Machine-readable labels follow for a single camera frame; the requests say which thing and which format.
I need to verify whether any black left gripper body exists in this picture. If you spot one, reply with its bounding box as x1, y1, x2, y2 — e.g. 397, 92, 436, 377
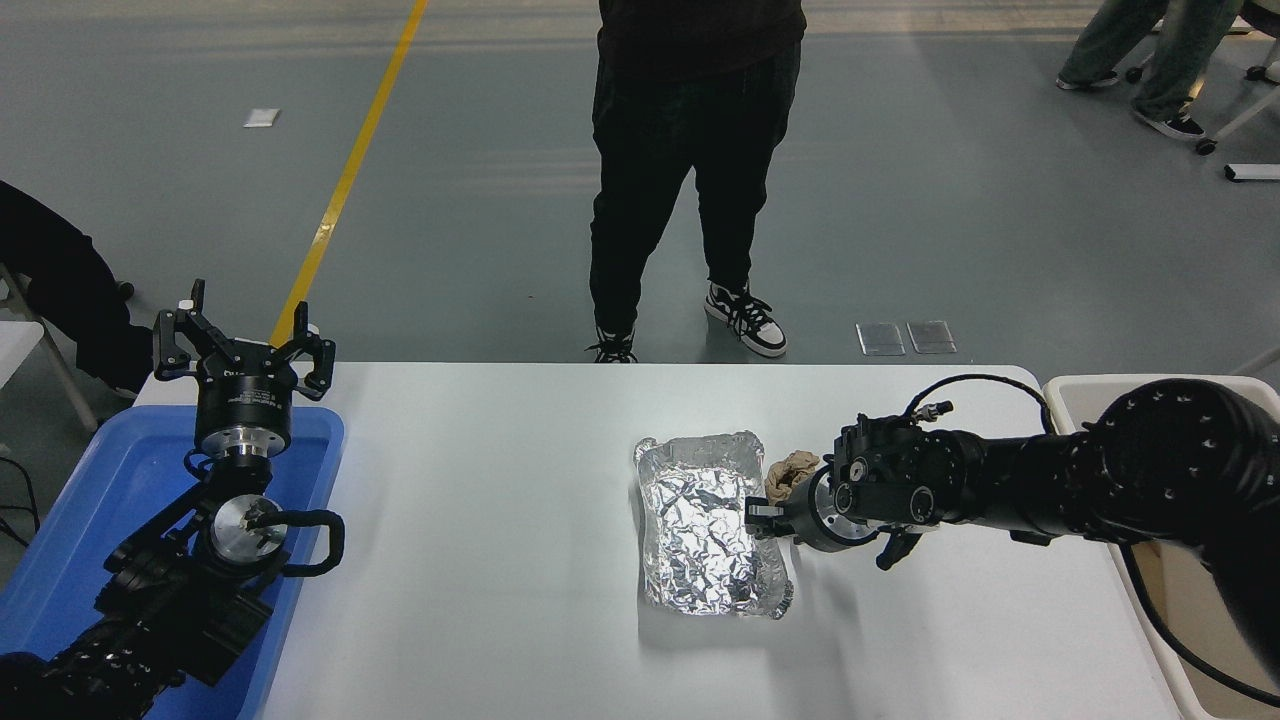
193, 343, 298, 433

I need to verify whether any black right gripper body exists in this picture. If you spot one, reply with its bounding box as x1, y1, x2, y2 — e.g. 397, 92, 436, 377
794, 467, 863, 557

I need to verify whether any crinkled foil tray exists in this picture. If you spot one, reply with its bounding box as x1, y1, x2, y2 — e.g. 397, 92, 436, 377
632, 431, 795, 619

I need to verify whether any crumpled tan paper ball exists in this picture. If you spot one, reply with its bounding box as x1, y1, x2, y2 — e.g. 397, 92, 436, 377
765, 450, 823, 503

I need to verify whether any seated person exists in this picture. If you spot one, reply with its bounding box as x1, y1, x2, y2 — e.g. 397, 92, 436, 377
0, 180, 156, 399

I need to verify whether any white chair with grey legs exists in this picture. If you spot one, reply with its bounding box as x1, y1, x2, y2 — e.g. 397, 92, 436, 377
0, 262, 101, 436

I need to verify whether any blue plastic tray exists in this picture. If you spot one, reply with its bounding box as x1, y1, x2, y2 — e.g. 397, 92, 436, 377
0, 404, 346, 720

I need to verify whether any large pale bin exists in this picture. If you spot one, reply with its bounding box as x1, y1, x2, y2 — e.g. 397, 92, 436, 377
1042, 373, 1280, 720

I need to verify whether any standing person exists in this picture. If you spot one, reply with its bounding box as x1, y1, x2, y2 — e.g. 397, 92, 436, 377
585, 0, 808, 364

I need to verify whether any walking person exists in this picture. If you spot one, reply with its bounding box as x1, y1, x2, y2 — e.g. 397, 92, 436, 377
1055, 0, 1246, 141

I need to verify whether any black floor cable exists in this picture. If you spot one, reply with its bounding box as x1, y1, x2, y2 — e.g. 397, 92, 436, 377
0, 455, 42, 549

